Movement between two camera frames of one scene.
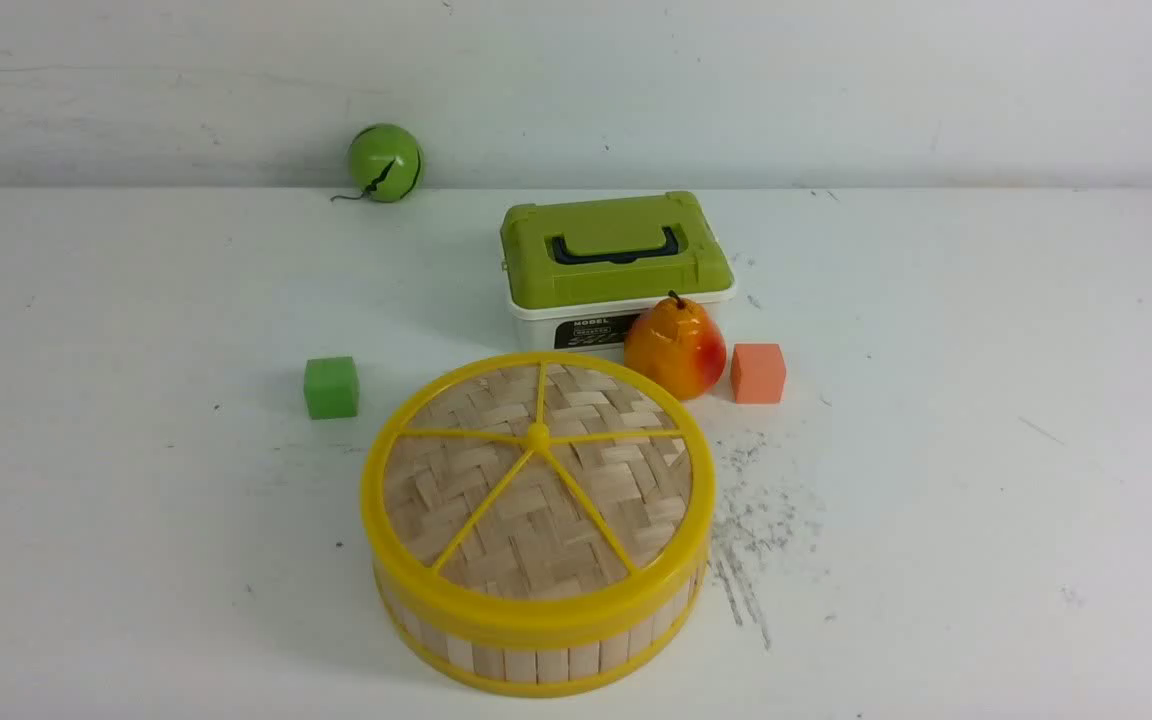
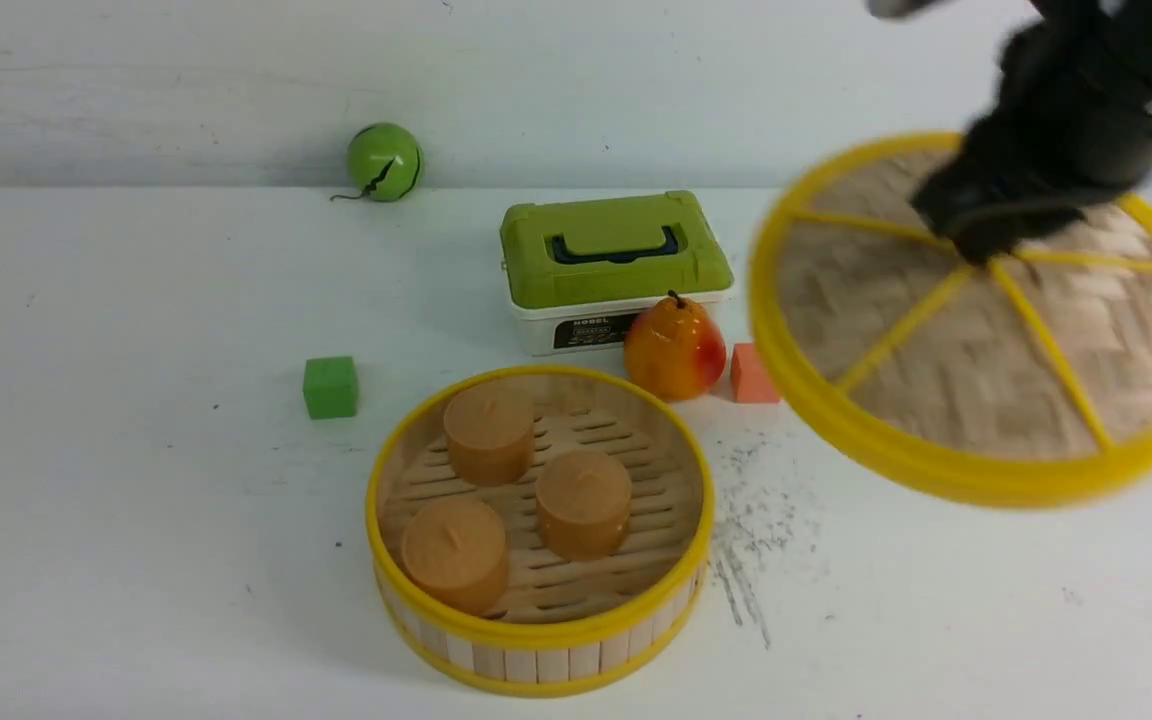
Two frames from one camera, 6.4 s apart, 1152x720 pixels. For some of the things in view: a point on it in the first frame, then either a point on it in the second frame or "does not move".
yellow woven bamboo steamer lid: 538,492 -> 1044,376
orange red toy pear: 676,346 does not move
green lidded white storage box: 578,273 does not move
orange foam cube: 757,374 does not move
